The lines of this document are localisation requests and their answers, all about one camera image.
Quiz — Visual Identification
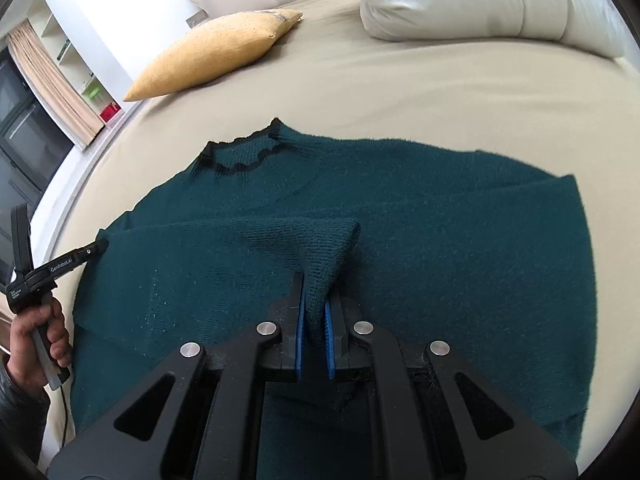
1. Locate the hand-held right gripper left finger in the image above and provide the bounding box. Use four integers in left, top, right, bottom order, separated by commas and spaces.
47, 271, 307, 480

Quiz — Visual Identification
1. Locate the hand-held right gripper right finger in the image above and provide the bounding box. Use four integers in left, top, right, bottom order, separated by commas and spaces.
325, 287, 582, 480

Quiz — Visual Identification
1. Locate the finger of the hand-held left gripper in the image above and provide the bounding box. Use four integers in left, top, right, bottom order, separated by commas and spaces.
10, 203, 36, 275
22, 238, 110, 287

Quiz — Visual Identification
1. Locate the dark teal knit sweater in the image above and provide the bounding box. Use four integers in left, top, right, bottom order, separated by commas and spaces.
69, 117, 599, 480

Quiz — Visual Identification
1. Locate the person's left forearm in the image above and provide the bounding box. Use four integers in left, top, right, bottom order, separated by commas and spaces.
0, 360, 52, 461

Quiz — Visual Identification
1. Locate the person's left hand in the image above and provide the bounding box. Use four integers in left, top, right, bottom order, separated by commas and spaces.
8, 299, 74, 387

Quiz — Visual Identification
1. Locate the dark window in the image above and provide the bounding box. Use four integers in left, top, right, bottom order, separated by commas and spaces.
0, 46, 76, 221

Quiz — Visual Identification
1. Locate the beige curtain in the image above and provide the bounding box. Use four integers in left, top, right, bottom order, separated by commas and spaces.
7, 20, 106, 149

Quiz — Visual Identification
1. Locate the white shelf unit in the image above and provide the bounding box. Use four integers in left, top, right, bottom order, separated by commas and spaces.
37, 7, 125, 126

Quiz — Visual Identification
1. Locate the yellow pillow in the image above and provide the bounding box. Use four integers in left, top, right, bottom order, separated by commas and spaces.
122, 10, 304, 103

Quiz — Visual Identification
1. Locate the bed with beige sheet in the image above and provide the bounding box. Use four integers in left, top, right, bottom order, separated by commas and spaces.
39, 0, 640, 467

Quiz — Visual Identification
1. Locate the white pillow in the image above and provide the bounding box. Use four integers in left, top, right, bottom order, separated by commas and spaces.
312, 0, 632, 59

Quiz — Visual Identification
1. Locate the black cable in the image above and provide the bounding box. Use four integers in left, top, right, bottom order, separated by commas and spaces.
59, 385, 71, 453

